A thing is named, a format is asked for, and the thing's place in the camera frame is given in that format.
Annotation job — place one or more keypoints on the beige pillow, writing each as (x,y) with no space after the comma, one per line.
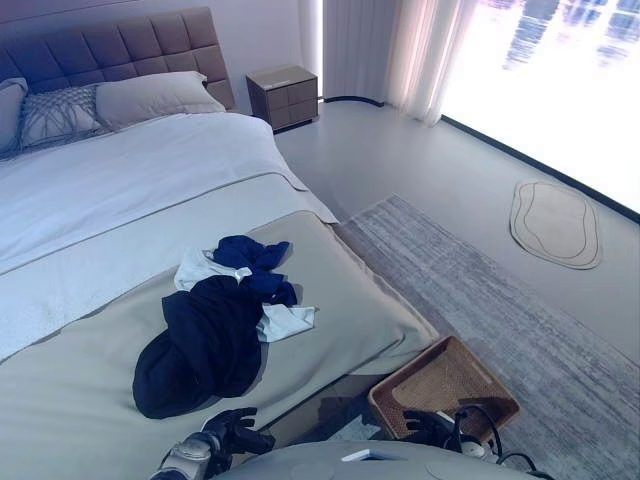
(150,100)

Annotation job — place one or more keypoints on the white garment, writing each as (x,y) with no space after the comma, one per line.
(285,322)

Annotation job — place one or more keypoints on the brown wicker basket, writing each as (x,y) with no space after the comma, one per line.
(440,380)

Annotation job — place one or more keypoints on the beige oval floor mat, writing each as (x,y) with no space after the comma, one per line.
(555,225)

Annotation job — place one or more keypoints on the bright window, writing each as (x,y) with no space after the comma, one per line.
(550,75)

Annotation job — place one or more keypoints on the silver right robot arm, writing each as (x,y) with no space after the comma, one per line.
(475,445)

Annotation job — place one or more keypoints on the black window floor rail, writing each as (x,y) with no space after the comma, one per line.
(600,197)

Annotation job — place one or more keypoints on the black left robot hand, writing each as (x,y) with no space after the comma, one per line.
(235,432)

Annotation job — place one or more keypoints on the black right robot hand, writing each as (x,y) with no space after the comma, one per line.
(430,425)

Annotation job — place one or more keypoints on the bed with beige cover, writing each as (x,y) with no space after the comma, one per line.
(75,400)

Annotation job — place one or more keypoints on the white sheer curtain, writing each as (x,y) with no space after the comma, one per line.
(400,60)

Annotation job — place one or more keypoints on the grey striped rug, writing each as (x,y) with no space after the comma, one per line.
(500,325)

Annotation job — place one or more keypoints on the grey robot torso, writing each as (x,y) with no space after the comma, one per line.
(325,462)

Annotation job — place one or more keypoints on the brown nightstand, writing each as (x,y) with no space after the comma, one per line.
(285,100)

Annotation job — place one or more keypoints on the grey patterned pillow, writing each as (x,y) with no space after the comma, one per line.
(55,117)

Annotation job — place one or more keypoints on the black garment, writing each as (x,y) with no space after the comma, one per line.
(200,350)

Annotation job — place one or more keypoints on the brown padded headboard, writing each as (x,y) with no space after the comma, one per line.
(125,45)

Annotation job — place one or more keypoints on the white duvet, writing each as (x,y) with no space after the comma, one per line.
(125,165)

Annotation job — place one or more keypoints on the vertical wall light strip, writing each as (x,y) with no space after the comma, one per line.
(318,50)

